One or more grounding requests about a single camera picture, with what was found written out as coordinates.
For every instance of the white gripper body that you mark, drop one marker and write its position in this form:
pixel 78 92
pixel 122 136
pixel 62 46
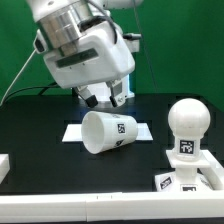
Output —
pixel 102 56

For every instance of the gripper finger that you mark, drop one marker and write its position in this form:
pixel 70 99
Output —
pixel 117 94
pixel 84 93

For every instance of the white lamp shade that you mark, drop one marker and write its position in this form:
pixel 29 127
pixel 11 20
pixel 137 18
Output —
pixel 104 131

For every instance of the white lamp bulb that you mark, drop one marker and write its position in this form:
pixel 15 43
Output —
pixel 188 119

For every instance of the white lamp base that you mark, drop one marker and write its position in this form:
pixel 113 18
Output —
pixel 204 174

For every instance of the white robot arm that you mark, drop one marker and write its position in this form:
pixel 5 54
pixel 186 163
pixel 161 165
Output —
pixel 64 22

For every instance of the white flat plate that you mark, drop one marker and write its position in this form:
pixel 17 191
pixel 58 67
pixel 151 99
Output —
pixel 73 133

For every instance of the white left wall bar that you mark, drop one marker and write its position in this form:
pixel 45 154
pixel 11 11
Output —
pixel 4 166

